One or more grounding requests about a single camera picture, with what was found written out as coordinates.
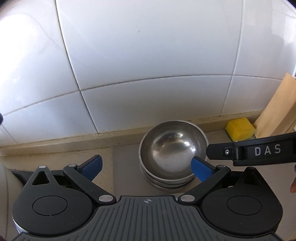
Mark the yellow sponge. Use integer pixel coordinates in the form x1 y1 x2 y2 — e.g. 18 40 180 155
225 117 256 142

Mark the person's right hand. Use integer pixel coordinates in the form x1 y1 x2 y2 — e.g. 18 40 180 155
290 165 296 193

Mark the medium steel bowl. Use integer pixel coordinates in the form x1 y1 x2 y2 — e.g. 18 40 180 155
139 160 194 184

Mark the wooden knife block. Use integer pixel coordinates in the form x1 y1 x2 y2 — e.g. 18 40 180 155
254 73 296 138

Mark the silver pressure cooker pot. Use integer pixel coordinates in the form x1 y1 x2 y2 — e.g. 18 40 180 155
0 163 23 240

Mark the small steel bowl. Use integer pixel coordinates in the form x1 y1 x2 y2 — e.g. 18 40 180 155
138 120 209 167

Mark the black gas stove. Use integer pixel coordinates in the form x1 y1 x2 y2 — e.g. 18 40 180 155
9 169 67 187

